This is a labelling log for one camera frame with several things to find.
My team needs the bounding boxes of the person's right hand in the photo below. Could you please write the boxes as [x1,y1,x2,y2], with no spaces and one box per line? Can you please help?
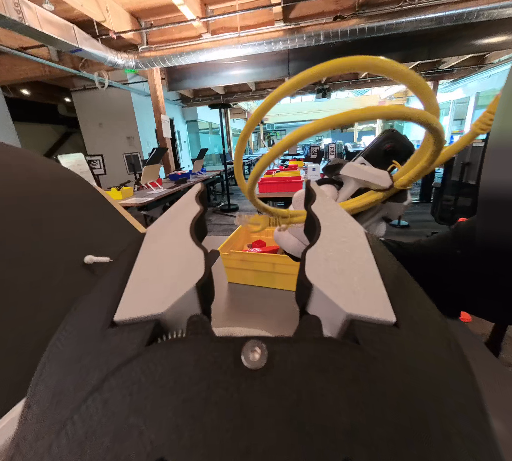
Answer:
[274,179,413,259]

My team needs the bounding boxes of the long silver duct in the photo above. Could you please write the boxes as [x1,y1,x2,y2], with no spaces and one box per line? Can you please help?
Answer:
[0,0,118,66]

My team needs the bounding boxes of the background book stand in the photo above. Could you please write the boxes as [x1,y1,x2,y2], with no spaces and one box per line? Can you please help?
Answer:
[191,148,209,176]
[139,147,169,192]

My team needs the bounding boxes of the red linked cube strip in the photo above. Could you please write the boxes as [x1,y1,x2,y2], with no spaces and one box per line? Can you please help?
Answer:
[242,238,286,255]

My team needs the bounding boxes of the wooden post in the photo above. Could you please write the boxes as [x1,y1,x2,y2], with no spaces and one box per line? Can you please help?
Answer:
[146,68,177,173]

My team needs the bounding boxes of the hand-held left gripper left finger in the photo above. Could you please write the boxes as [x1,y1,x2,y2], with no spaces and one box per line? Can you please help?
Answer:
[113,188,217,325]

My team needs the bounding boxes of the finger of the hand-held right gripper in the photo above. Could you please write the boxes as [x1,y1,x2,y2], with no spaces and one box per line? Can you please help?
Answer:
[339,178,361,202]
[343,162,394,190]

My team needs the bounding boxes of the long spiral ceiling duct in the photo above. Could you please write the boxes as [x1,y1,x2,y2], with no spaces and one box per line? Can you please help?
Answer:
[108,1,512,69]

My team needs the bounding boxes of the background work table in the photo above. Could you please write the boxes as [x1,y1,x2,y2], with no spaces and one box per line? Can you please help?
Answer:
[118,170,225,221]

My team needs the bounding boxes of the black pole stand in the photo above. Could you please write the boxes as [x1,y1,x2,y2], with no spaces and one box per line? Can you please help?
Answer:
[218,103,241,213]

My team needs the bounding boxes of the black round base stand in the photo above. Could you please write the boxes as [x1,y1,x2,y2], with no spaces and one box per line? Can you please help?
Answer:
[389,189,411,229]

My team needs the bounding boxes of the whiteboard with green writing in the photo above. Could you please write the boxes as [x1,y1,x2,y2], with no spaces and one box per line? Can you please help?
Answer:
[57,152,97,186]

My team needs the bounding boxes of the yellow cable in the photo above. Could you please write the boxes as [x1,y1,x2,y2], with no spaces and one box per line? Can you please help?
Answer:
[234,55,501,231]

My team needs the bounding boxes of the row of red yellow bins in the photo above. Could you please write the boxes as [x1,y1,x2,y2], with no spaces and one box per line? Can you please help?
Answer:
[258,160,305,194]

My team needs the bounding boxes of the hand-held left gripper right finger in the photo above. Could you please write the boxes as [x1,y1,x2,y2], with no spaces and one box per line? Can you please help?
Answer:
[296,180,397,337]

